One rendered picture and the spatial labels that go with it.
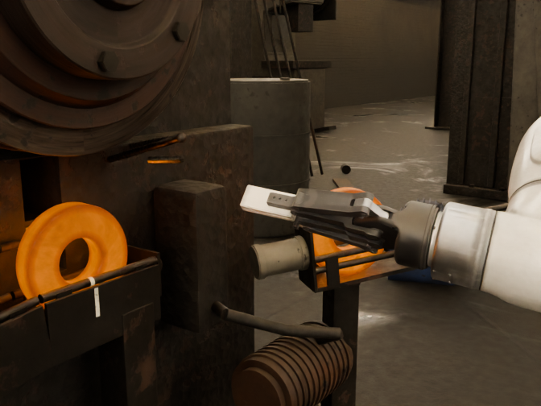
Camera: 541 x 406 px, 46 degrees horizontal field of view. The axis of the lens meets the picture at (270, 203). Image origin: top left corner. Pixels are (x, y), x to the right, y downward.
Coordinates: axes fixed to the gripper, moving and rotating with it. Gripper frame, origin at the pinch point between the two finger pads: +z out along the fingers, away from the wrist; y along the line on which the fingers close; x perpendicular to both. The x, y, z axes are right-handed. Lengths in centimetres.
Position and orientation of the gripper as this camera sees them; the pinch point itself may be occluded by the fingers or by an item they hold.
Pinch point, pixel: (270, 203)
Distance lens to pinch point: 78.4
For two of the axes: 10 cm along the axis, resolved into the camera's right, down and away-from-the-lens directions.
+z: -9.2, -2.0, 3.4
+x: 3.2, -8.8, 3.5
